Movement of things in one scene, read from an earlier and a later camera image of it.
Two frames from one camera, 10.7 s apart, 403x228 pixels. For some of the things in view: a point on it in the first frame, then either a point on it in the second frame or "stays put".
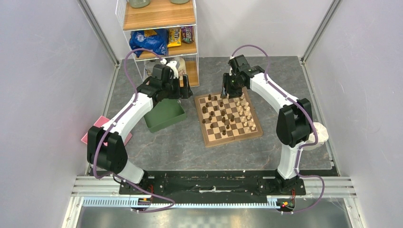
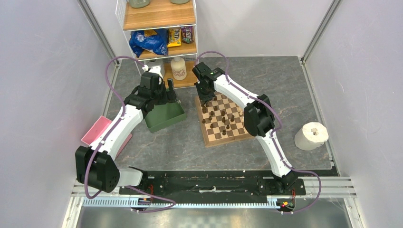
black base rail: (197, 186) stays put
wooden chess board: (225, 119) stays put
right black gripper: (227, 89) to (204, 99)
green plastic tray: (166, 114) stays put
